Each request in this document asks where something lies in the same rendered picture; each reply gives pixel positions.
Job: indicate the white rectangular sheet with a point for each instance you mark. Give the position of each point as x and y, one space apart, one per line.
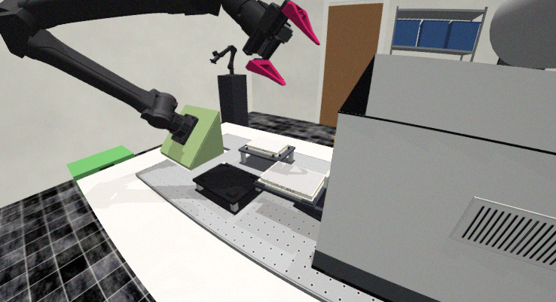
294 177

